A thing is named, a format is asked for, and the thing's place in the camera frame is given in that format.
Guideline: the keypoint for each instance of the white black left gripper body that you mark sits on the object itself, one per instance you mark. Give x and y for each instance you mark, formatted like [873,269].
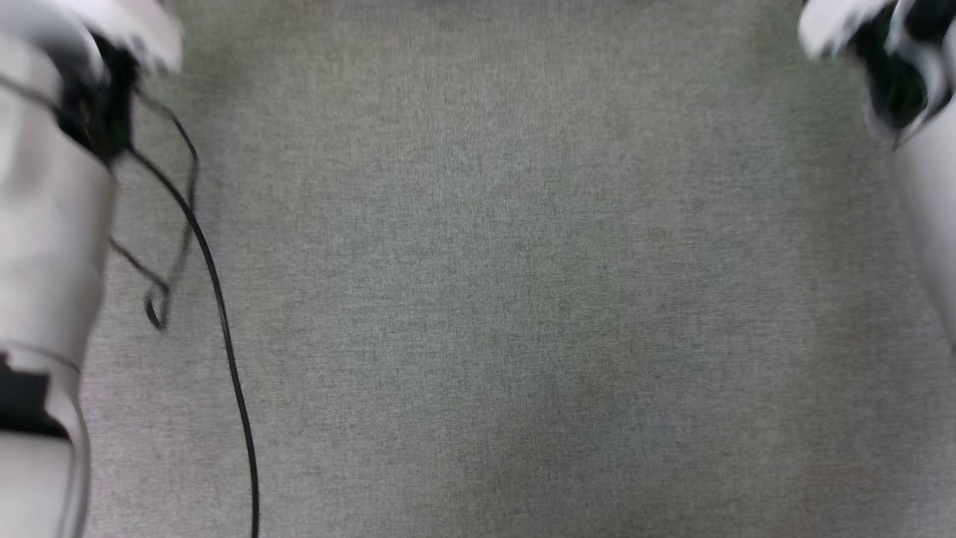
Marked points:
[101,112]

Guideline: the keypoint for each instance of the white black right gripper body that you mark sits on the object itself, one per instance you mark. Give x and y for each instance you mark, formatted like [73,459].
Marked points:
[896,82]

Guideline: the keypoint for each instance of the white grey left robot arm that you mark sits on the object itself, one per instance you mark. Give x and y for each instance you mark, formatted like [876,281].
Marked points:
[45,246]

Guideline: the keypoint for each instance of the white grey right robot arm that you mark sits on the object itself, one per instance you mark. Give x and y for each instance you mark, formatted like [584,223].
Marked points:
[937,202]

